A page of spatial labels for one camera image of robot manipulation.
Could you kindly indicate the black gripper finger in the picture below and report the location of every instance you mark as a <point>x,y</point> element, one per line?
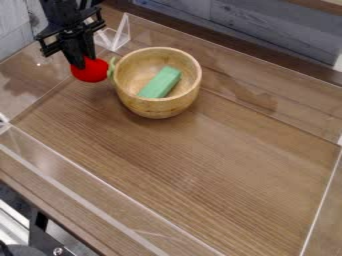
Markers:
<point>88,45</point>
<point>72,53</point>

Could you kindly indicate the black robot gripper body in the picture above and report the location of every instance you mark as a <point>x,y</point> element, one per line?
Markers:
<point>69,17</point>

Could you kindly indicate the red plush strawberry toy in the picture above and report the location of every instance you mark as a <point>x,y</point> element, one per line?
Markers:
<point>96,71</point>

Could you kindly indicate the wooden bowl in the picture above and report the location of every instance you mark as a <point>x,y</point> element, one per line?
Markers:
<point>134,69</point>

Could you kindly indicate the green rectangular block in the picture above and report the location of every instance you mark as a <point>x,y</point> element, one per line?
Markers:
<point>161,83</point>

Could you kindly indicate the clear acrylic corner bracket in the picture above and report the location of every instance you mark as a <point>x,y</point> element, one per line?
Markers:
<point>112,39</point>

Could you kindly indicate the clear acrylic tray wall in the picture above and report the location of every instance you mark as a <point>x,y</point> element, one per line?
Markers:
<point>113,223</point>

